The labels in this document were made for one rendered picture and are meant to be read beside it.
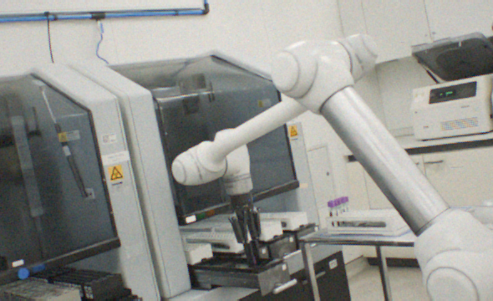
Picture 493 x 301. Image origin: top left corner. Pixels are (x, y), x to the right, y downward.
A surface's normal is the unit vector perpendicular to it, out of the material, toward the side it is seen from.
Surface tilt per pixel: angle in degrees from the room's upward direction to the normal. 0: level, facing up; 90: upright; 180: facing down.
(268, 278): 90
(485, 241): 53
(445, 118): 90
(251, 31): 90
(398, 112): 90
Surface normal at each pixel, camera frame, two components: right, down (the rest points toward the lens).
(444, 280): -0.61, 0.33
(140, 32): 0.67, -0.10
